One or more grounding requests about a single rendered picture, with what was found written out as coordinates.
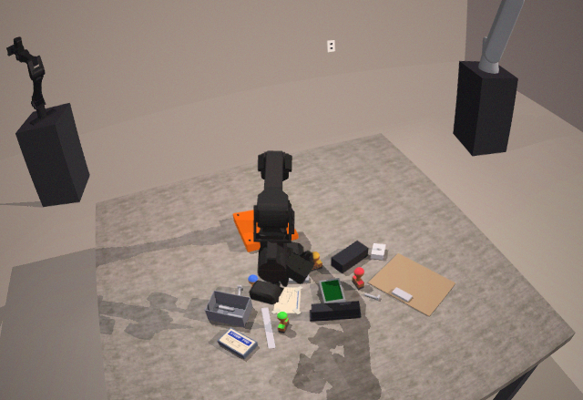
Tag brown rubber stamp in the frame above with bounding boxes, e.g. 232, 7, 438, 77
352, 267, 364, 290

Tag cream paper card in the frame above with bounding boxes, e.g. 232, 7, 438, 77
272, 286, 302, 314

